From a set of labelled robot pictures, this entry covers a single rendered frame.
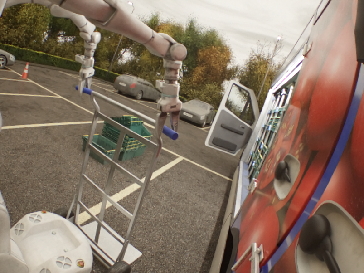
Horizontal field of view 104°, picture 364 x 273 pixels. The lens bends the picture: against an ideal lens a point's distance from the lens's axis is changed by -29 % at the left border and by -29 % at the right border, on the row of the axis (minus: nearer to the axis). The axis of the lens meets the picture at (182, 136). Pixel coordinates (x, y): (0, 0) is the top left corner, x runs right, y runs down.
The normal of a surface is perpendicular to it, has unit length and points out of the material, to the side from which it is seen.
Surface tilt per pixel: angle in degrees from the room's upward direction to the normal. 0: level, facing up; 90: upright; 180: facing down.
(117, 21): 118
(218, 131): 88
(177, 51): 88
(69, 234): 70
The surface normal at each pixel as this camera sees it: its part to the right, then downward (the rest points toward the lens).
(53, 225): 0.86, 0.13
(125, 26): 0.47, 0.77
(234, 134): 0.06, 0.15
